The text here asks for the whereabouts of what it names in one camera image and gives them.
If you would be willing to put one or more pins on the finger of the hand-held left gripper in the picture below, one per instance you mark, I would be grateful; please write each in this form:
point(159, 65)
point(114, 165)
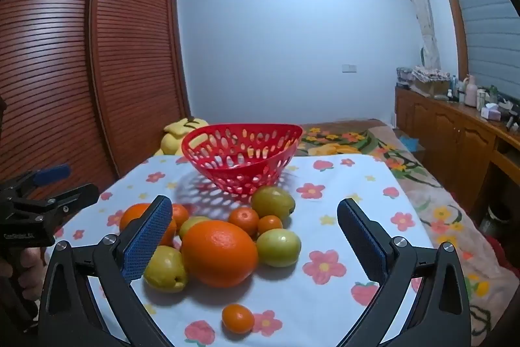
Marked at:
point(53, 173)
point(69, 198)

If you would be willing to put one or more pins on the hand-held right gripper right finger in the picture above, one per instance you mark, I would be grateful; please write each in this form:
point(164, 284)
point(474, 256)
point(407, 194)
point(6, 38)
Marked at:
point(365, 245)

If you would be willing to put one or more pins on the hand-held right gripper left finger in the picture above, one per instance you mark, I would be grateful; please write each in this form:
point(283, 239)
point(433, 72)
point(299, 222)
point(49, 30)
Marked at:
point(146, 239)

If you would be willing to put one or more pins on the large round orange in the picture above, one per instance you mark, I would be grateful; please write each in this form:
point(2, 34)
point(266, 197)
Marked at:
point(132, 219)

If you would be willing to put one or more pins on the yellow-green dimpled jujube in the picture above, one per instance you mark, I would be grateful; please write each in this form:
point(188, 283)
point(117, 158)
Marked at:
point(166, 269)

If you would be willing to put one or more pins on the large oblong orange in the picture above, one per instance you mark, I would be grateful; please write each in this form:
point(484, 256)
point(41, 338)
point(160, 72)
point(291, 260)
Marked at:
point(219, 253)

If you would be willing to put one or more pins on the red perforated plastic basket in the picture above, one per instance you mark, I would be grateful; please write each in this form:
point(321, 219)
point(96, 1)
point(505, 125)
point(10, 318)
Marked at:
point(239, 173)

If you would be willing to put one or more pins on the small orange mandarin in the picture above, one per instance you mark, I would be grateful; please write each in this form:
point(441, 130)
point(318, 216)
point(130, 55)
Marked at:
point(237, 317)
point(270, 225)

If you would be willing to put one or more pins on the person's left hand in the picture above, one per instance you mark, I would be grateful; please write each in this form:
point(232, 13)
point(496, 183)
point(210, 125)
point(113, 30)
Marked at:
point(33, 269)

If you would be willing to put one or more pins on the medium orange mandarin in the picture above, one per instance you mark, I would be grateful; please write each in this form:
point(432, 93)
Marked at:
point(180, 215)
point(243, 221)

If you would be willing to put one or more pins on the white floral tablecloth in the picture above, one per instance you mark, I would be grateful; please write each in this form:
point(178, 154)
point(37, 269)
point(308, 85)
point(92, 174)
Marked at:
point(317, 302)

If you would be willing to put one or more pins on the floral blanket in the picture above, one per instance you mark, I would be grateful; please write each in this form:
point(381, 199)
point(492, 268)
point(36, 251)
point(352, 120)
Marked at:
point(426, 184)

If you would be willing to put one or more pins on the large green brown-tinged jujube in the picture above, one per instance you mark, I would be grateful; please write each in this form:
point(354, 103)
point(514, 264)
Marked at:
point(272, 202)

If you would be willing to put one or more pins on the brown slatted wooden wardrobe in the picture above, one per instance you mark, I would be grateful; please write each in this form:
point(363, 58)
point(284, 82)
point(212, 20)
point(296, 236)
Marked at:
point(61, 66)

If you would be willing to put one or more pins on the yellow plush toy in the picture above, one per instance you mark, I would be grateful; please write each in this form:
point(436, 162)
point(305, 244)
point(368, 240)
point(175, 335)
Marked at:
point(174, 135)

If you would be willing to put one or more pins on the dark waste bin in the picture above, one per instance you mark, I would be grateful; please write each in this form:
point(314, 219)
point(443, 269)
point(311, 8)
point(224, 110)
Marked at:
point(495, 219)

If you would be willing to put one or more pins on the red cloth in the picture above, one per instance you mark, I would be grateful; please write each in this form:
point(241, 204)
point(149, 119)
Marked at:
point(505, 253)

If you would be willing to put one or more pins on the long wooden cabinet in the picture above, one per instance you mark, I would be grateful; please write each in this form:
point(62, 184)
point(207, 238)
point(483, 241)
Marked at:
point(443, 127)

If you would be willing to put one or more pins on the patterned storage box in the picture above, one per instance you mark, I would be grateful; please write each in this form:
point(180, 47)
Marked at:
point(403, 76)

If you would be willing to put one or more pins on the cardboard box with cloth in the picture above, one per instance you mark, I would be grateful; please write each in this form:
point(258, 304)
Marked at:
point(430, 85)

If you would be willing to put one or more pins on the pale purple box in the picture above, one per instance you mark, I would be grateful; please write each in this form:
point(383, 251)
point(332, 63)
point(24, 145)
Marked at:
point(490, 113)

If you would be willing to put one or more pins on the pink bottle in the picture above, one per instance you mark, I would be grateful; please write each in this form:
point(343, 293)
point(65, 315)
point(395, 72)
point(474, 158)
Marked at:
point(471, 93)

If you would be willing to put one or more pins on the pale patterned curtain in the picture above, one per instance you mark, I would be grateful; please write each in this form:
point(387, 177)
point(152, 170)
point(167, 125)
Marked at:
point(422, 13)

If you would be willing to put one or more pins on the window with grey blind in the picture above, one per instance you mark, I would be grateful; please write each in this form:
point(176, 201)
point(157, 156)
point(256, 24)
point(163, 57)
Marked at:
point(483, 17)

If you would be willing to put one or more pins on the white wall socket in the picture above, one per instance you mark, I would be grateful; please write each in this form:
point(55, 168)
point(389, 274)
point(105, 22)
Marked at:
point(349, 67)

